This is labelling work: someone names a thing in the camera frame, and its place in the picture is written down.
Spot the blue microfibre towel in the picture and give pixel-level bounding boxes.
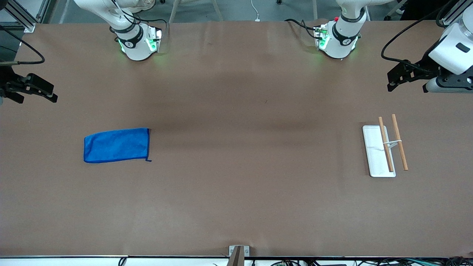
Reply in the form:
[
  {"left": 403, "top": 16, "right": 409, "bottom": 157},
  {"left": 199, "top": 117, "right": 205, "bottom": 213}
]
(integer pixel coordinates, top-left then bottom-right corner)
[{"left": 84, "top": 128, "right": 152, "bottom": 164}]

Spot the wooden rack rod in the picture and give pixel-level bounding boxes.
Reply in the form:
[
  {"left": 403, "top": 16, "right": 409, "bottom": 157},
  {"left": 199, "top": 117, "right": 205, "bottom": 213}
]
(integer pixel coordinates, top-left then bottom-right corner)
[
  {"left": 378, "top": 116, "right": 394, "bottom": 173},
  {"left": 391, "top": 114, "right": 409, "bottom": 171}
]

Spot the beige stand leg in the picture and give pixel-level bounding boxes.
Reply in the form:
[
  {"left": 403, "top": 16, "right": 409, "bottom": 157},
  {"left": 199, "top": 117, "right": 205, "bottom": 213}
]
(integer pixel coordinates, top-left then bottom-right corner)
[
  {"left": 168, "top": 0, "right": 181, "bottom": 25},
  {"left": 211, "top": 0, "right": 224, "bottom": 21}
]

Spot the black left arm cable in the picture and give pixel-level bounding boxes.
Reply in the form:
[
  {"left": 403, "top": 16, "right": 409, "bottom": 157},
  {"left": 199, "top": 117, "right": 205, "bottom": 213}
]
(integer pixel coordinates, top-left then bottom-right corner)
[{"left": 381, "top": 0, "right": 459, "bottom": 73}]

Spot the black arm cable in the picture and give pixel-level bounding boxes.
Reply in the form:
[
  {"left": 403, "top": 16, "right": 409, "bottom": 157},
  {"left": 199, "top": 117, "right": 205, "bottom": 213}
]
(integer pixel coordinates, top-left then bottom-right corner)
[
  {"left": 381, "top": 0, "right": 459, "bottom": 73},
  {"left": 0, "top": 24, "right": 46, "bottom": 66}
]

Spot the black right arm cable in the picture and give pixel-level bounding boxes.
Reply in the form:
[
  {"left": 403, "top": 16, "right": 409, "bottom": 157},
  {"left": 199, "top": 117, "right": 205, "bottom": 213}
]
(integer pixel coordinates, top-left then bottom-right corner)
[{"left": 0, "top": 24, "right": 46, "bottom": 66}]

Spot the aluminium frame profile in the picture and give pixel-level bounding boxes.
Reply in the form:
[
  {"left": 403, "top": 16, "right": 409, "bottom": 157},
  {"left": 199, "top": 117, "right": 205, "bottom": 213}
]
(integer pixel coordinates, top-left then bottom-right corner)
[
  {"left": 0, "top": 0, "right": 37, "bottom": 33},
  {"left": 442, "top": 0, "right": 473, "bottom": 26}
]

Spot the black left base cable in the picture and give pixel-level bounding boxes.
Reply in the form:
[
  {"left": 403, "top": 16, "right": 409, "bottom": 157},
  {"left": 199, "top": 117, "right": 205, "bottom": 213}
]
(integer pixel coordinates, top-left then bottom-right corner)
[{"left": 285, "top": 18, "right": 319, "bottom": 40}]

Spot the black base cable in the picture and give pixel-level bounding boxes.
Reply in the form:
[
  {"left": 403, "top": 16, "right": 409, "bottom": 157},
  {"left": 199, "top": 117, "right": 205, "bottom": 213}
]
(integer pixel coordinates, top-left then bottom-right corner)
[
  {"left": 285, "top": 18, "right": 319, "bottom": 40},
  {"left": 139, "top": 18, "right": 169, "bottom": 30}
]

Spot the black right base cable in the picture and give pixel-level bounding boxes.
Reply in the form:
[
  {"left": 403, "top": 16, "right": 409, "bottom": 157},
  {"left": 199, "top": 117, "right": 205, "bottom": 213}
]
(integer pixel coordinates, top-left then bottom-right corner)
[{"left": 139, "top": 18, "right": 169, "bottom": 30}]

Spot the tangled cable bundle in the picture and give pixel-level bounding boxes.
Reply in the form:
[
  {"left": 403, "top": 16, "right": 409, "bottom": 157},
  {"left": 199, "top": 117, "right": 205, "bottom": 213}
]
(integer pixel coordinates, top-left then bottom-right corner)
[{"left": 370, "top": 256, "right": 473, "bottom": 266}]

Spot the grey metal bracket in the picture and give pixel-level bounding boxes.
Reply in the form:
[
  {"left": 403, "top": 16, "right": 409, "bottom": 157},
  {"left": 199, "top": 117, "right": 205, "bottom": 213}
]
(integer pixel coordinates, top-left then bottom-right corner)
[{"left": 228, "top": 245, "right": 250, "bottom": 258}]

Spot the brown wooden post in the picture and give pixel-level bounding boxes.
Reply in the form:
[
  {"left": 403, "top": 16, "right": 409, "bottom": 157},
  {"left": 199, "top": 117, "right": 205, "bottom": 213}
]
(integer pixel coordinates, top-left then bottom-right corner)
[{"left": 226, "top": 246, "right": 244, "bottom": 266}]

